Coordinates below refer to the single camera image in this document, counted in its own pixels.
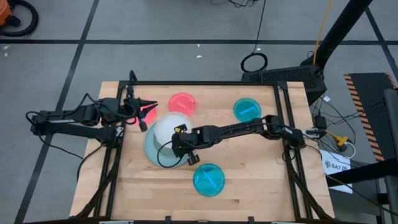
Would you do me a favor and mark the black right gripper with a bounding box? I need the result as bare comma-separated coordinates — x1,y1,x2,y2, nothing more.
170,123,206,166

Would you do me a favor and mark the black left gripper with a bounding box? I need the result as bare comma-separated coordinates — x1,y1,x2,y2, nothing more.
123,86,159,132

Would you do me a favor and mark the small red translucent plate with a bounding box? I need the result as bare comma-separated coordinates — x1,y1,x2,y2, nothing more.
167,92,197,118
133,104,159,127

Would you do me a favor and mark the white plastic plate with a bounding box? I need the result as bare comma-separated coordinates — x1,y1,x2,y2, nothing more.
154,111,193,150

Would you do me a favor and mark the large light blue plate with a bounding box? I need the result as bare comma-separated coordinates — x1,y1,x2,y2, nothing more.
143,119,195,169

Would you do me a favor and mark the small teal translucent plate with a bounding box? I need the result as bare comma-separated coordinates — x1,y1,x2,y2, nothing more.
192,163,226,197
233,98,262,123

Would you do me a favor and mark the black perforated computer box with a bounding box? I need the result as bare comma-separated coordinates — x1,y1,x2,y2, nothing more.
241,64,327,106

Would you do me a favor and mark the black power adapter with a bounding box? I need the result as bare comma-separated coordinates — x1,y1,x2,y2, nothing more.
313,114,327,130

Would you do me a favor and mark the white printed paper sheet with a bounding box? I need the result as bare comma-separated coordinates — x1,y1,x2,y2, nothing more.
319,149,354,194

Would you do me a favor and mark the yellow connector plug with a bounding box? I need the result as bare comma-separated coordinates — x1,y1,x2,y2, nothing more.
325,129,349,147

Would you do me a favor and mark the orange vacuum cleaner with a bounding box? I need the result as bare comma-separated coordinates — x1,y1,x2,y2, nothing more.
0,0,12,27

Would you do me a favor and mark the black slanted bar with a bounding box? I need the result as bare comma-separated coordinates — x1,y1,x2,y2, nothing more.
325,157,398,187

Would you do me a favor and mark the black slanted pole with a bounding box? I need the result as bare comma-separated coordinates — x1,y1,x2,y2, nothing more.
300,0,373,68

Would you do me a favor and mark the black hazard-striped platform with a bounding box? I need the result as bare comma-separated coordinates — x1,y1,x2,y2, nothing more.
343,72,398,162

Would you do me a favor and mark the black metal table frame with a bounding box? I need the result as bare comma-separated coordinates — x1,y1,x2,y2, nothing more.
70,70,335,224

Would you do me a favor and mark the black arm base cable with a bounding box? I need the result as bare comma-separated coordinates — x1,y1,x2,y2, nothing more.
76,145,105,181

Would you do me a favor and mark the black looped floor cable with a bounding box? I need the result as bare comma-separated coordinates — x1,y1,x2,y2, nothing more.
239,0,269,73

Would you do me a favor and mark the black cable tangle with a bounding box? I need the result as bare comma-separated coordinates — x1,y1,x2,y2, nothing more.
211,0,259,9

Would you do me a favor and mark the black vacuum hose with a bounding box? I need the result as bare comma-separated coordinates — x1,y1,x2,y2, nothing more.
0,0,39,38

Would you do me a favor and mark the yellow cable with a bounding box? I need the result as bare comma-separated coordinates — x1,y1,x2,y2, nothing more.
312,0,333,65

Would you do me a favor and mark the grey metal post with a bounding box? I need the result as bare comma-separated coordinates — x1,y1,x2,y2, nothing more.
382,88,398,224

